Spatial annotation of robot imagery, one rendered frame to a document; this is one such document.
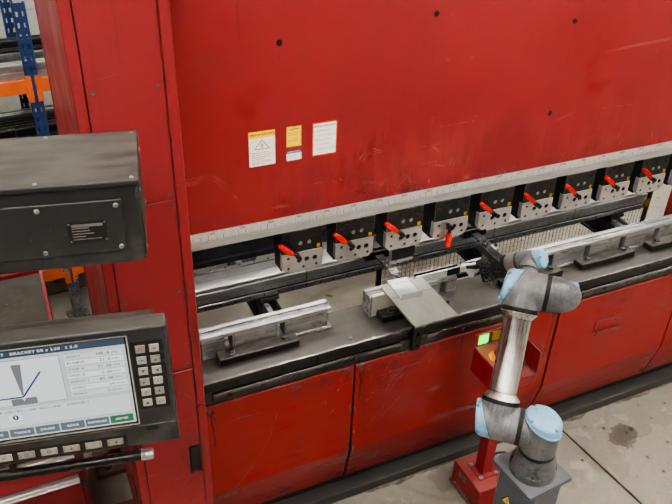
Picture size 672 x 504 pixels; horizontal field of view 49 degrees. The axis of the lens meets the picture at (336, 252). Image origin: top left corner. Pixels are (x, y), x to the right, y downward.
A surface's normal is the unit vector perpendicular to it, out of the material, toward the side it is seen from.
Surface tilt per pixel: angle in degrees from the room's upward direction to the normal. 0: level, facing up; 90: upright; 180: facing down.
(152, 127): 90
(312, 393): 90
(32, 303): 0
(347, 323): 0
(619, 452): 0
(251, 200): 90
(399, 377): 90
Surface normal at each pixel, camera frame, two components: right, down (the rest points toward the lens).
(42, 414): 0.23, 0.53
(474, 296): 0.03, -0.84
